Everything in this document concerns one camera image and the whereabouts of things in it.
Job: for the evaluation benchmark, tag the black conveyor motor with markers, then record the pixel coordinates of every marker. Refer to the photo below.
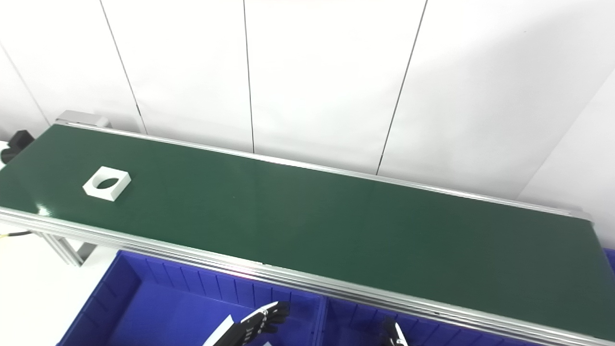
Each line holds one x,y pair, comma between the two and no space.
15,144

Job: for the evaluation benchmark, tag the large blue plastic bin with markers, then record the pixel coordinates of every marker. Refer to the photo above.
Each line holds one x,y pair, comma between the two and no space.
163,307

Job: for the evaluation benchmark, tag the green conveyor belt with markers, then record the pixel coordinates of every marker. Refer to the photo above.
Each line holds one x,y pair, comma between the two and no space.
307,281
336,226

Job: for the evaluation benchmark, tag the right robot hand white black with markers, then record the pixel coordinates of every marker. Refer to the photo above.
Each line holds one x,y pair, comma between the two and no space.
393,335

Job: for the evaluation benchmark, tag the aluminium conveyor leg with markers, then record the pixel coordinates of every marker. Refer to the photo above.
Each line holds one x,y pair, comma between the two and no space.
62,247

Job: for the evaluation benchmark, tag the silver conveyor end bracket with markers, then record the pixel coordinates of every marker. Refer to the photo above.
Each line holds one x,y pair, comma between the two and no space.
81,117

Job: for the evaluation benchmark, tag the white square part round hole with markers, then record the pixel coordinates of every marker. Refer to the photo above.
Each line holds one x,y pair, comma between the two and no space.
114,188

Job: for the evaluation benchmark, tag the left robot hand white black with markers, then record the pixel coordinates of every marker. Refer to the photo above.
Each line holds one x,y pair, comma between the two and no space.
262,322

